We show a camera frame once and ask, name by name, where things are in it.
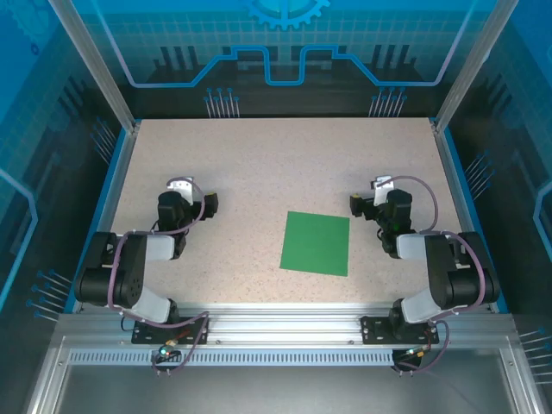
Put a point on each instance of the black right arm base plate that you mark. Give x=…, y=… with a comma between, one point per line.
x=375, y=330

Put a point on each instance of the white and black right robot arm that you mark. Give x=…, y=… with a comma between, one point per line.
x=440, y=276

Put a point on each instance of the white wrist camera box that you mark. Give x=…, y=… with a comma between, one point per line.
x=383, y=187
x=181, y=186

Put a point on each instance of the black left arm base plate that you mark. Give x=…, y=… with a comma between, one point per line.
x=194, y=332

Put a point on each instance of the aluminium right frame post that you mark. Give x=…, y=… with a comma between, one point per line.
x=467, y=64

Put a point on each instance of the aluminium frame post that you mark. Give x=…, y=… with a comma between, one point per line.
x=467, y=64
x=97, y=64

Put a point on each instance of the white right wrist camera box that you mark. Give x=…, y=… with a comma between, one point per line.
x=383, y=187

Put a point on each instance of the aluminium right side rail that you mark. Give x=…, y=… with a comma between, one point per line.
x=450, y=172

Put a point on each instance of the green paper sheet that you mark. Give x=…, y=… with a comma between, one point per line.
x=315, y=243

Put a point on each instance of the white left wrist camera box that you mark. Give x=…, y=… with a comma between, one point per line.
x=181, y=186

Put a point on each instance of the aluminium mounting rail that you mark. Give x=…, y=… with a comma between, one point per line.
x=280, y=321

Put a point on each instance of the aluminium left frame post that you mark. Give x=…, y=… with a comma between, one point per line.
x=97, y=64

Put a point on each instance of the aluminium left side rail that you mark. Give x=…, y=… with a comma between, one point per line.
x=122, y=172

